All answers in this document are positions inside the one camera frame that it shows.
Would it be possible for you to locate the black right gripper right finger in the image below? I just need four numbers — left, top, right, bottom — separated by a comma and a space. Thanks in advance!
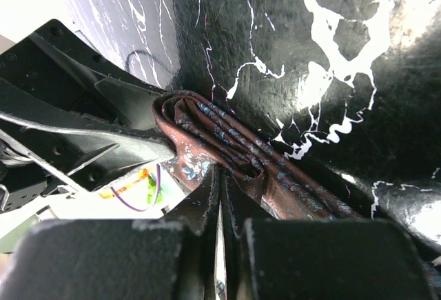
220, 170, 437, 299

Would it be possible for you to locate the black marbled table mat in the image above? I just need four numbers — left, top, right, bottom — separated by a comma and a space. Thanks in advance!
64, 0, 440, 250

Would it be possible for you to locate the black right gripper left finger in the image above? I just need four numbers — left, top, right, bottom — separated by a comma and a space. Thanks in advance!
1, 165, 221, 299

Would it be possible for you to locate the brown tie with blue flowers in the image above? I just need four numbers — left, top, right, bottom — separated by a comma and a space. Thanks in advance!
152, 90, 360, 220

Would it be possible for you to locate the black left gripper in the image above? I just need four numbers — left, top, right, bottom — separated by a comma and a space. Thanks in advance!
1, 19, 176, 210

